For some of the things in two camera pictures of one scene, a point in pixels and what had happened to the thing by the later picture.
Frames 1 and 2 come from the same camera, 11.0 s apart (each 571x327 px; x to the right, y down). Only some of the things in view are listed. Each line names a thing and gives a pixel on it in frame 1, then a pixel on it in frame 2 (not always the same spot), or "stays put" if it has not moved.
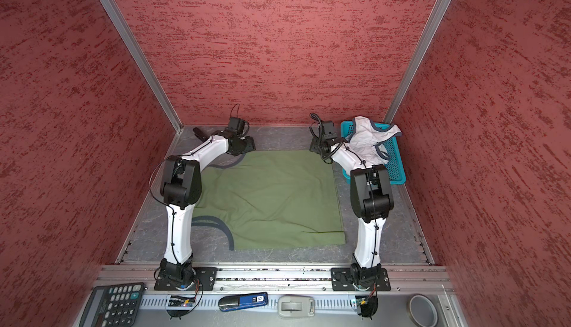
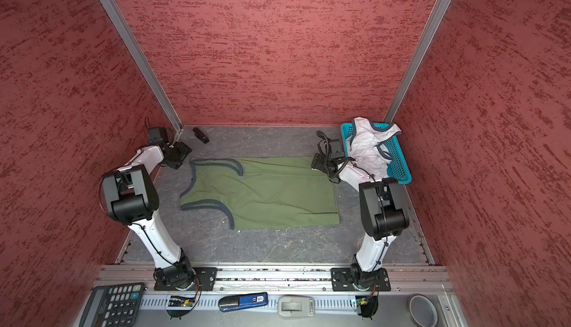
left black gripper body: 244,146 to 178,152
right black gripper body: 315,144 to 320,163
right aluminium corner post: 436,17 stays put
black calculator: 114,305 stays put
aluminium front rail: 280,279 stays put
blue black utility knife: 231,302 stays put
